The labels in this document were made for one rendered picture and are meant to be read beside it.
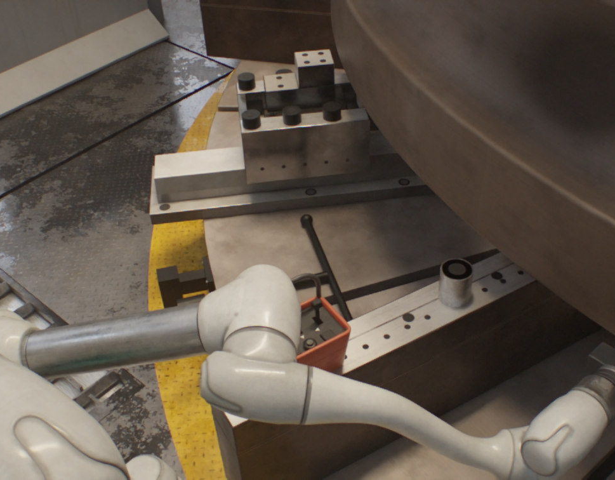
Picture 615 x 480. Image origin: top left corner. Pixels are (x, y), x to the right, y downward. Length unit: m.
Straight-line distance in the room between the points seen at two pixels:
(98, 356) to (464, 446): 0.71
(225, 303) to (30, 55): 3.34
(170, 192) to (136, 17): 2.24
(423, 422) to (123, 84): 3.39
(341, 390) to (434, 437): 0.21
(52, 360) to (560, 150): 1.12
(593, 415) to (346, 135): 1.52
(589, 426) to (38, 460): 1.00
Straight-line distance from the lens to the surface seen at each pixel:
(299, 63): 2.65
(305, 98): 2.69
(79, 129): 4.12
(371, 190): 2.83
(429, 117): 1.92
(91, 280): 3.16
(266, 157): 2.66
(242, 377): 1.28
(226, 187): 2.82
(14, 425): 0.68
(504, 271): 2.05
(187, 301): 2.46
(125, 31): 4.84
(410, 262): 2.60
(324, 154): 2.68
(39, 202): 3.66
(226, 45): 3.86
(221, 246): 2.70
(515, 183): 1.71
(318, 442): 1.92
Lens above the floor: 2.05
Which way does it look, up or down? 40 degrees down
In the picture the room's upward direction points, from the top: 2 degrees counter-clockwise
